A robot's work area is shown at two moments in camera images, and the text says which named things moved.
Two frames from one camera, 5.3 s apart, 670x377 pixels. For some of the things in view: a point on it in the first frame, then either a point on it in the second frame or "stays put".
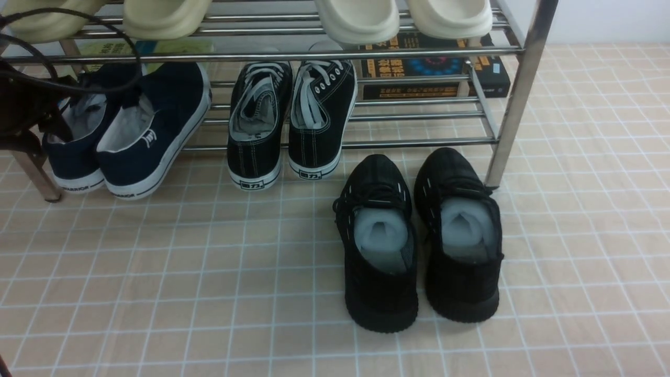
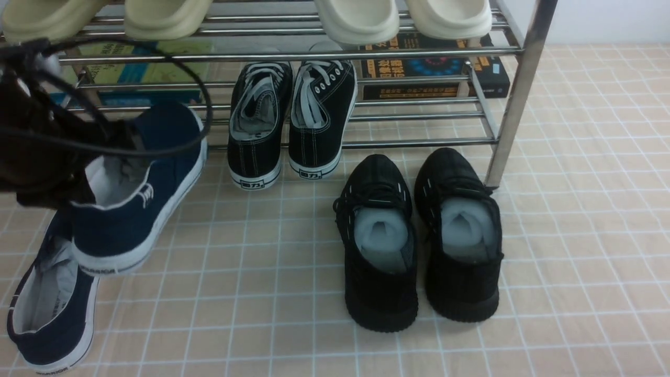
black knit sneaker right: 462,223 stays put
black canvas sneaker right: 322,102 stays put
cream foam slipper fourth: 452,19 stays put
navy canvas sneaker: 74,156 to 52,314
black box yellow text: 434,67 stays put
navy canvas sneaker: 155,115 to 131,199
